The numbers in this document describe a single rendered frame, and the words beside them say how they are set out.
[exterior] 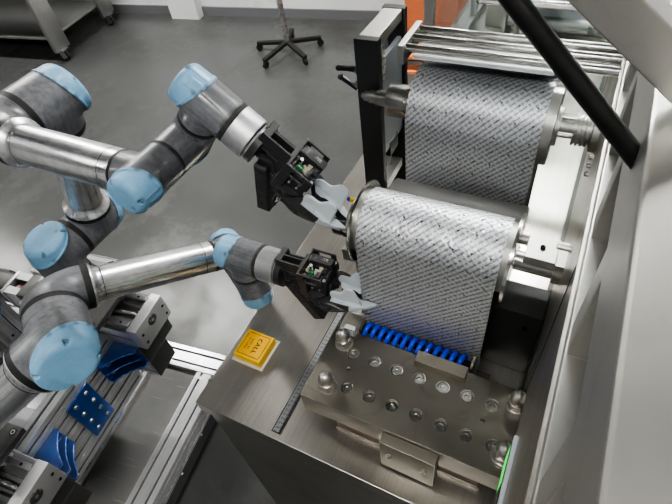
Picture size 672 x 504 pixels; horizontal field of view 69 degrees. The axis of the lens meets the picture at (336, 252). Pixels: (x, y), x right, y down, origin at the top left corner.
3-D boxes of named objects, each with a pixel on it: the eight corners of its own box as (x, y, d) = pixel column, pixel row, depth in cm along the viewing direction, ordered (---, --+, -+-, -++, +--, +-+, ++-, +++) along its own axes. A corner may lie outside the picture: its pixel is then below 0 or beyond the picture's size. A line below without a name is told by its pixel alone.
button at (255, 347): (251, 333, 117) (249, 328, 115) (276, 343, 114) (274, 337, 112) (235, 358, 113) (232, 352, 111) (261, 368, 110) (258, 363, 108)
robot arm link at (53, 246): (36, 279, 134) (5, 246, 124) (72, 245, 141) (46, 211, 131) (66, 292, 130) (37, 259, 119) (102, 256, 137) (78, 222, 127)
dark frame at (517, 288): (388, 300, 118) (385, 245, 103) (530, 346, 106) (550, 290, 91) (376, 325, 114) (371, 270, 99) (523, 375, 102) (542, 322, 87)
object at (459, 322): (365, 319, 102) (359, 261, 88) (479, 358, 93) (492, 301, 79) (364, 321, 101) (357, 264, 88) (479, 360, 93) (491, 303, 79)
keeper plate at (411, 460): (385, 453, 94) (382, 431, 86) (435, 476, 90) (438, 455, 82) (380, 466, 92) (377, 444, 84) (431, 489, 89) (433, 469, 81)
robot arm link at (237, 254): (236, 250, 112) (226, 224, 106) (277, 263, 108) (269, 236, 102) (217, 275, 108) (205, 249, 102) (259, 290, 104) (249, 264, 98)
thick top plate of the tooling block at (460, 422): (340, 341, 104) (337, 325, 100) (536, 413, 90) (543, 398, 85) (304, 408, 95) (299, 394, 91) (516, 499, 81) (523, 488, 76)
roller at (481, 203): (402, 209, 108) (401, 166, 99) (522, 238, 99) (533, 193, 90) (381, 247, 101) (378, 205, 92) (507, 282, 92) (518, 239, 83)
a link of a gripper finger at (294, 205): (313, 224, 84) (274, 189, 82) (309, 228, 85) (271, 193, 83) (327, 207, 86) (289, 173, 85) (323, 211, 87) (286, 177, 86)
